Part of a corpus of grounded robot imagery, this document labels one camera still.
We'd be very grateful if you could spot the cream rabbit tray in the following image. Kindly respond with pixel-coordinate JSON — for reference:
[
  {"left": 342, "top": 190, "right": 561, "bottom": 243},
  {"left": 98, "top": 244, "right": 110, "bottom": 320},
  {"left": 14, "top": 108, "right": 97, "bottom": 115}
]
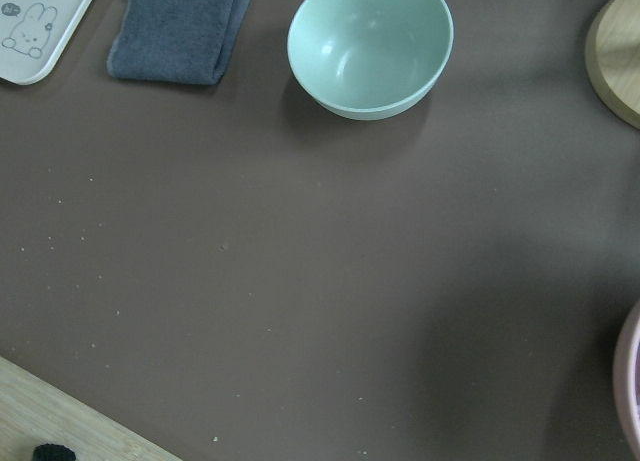
[{"left": 1, "top": 0, "right": 93, "bottom": 85}]

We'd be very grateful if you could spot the green bowl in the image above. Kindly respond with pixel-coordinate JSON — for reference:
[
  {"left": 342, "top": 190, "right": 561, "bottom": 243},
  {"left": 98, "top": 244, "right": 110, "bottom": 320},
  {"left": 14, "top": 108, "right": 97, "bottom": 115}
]
[{"left": 287, "top": 0, "right": 454, "bottom": 121}]

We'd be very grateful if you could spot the grey folded cloth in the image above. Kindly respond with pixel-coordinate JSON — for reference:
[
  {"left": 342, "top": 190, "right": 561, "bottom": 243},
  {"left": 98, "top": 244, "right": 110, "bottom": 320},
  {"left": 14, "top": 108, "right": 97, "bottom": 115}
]
[{"left": 107, "top": 0, "right": 251, "bottom": 86}]

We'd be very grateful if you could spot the pink bowl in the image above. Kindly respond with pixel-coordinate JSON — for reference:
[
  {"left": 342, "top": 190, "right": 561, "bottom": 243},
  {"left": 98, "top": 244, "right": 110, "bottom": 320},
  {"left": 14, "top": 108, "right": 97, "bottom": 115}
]
[{"left": 613, "top": 302, "right": 639, "bottom": 460}]

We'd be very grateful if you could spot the wooden mug tree stand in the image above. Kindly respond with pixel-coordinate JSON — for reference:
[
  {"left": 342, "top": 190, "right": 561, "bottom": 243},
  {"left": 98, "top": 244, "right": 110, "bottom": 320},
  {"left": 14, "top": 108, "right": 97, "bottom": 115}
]
[{"left": 585, "top": 0, "right": 639, "bottom": 128}]

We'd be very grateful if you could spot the wooden cutting board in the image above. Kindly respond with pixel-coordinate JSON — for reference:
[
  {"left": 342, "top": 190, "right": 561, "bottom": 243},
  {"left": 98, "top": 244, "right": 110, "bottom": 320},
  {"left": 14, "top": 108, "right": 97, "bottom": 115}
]
[{"left": 1, "top": 358, "right": 177, "bottom": 460}]

